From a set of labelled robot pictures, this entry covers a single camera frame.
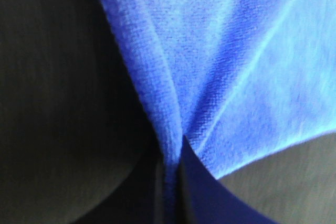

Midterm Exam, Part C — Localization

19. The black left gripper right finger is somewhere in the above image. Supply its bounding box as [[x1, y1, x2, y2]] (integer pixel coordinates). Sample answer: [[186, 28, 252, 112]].
[[178, 137, 273, 224]]

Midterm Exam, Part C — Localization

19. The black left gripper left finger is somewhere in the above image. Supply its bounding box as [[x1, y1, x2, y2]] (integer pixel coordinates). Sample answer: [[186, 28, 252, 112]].
[[74, 142, 165, 224]]

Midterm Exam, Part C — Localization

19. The blue microfiber towel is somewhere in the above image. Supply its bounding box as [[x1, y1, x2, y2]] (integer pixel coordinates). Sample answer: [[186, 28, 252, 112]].
[[100, 0, 335, 223]]

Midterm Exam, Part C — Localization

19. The black fabric table cover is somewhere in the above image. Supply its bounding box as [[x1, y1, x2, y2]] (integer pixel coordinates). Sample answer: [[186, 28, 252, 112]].
[[1, 0, 335, 223]]

